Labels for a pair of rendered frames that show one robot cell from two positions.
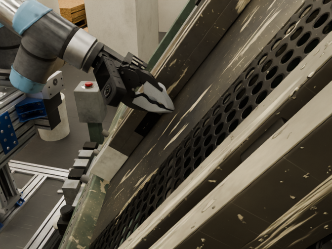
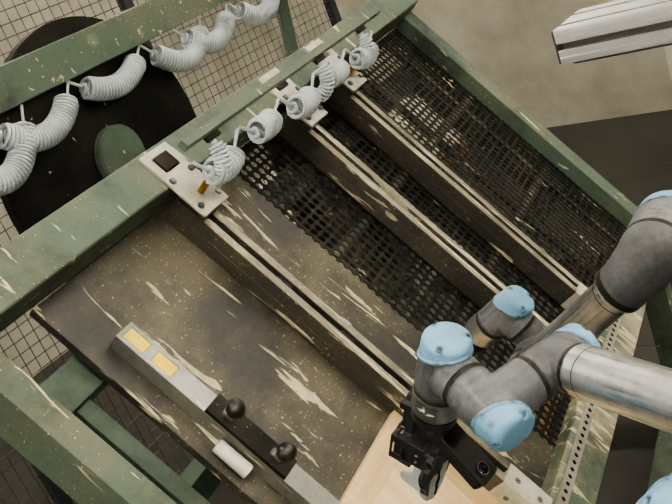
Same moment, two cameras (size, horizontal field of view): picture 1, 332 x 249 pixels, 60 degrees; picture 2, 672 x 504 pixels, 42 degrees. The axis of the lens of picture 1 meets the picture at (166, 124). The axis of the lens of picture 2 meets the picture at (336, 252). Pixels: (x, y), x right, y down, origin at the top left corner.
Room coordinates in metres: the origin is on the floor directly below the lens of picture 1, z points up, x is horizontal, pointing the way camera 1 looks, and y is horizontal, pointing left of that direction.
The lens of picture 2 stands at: (2.18, 0.82, 2.26)
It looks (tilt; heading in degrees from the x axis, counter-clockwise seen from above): 20 degrees down; 210
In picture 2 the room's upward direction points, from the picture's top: 22 degrees counter-clockwise
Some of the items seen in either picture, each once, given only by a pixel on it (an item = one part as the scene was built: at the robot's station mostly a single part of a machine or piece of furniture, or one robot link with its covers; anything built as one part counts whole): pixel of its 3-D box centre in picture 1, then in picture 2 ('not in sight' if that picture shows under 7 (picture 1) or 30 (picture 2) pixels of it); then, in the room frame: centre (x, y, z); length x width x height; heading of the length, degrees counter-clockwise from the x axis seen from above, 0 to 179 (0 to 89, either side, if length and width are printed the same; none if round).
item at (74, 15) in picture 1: (78, 7); not in sight; (7.33, 2.10, 0.22); 2.46 x 1.04 x 0.44; 166
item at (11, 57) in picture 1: (12, 53); not in sight; (1.31, 0.72, 1.09); 0.15 x 0.15 x 0.10
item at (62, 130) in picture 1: (50, 111); not in sight; (2.27, 1.05, 0.24); 0.32 x 0.30 x 0.47; 166
